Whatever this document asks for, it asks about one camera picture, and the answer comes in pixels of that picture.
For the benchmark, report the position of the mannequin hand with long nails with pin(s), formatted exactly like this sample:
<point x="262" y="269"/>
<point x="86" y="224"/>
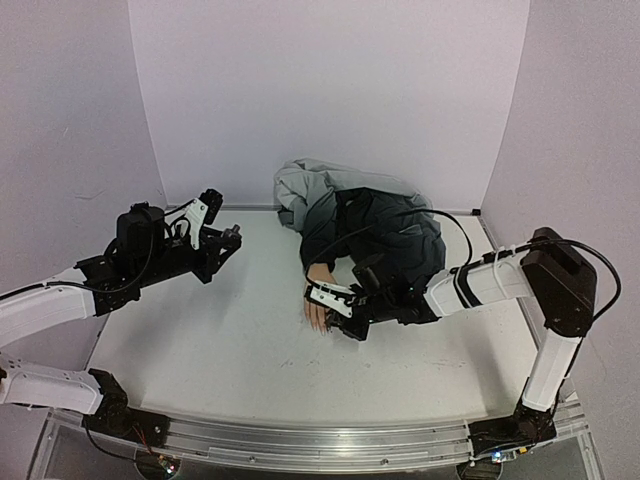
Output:
<point x="315" y="311"/>

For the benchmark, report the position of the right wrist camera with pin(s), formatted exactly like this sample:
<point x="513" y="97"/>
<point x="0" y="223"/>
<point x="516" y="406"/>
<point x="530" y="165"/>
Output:
<point x="338" y="298"/>

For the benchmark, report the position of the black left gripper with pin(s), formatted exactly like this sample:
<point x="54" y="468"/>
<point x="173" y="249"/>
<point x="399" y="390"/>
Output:
<point x="211" y="246"/>

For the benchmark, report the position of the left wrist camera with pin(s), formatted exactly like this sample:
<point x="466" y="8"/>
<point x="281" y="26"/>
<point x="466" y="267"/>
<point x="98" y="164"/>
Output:
<point x="202" y="211"/>

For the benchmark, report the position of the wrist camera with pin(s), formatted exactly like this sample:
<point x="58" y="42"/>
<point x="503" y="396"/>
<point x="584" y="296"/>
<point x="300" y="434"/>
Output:
<point x="338" y="298"/>
<point x="202" y="211"/>

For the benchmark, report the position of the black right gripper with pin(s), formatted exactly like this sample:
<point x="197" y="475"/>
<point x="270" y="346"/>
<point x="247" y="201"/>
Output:
<point x="351" y="320"/>

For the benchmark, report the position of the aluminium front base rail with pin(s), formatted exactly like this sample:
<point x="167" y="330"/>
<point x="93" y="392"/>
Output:
<point x="145" y="445"/>

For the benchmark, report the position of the grey and black jacket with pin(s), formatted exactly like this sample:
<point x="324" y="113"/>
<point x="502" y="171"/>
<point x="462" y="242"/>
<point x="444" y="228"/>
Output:
<point x="344" y="212"/>

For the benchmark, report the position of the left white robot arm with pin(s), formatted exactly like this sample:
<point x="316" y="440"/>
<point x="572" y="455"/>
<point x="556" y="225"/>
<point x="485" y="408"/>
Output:
<point x="150" y="246"/>

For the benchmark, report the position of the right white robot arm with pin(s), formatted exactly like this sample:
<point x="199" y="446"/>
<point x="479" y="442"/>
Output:
<point x="548" y="269"/>

